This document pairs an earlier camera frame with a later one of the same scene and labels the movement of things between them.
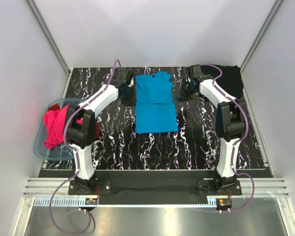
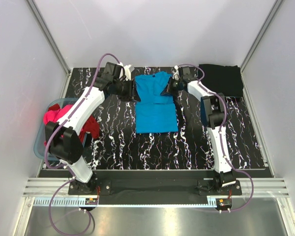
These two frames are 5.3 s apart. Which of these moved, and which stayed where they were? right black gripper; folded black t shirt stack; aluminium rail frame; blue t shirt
Moved: right black gripper
Stayed: aluminium rail frame; folded black t shirt stack; blue t shirt
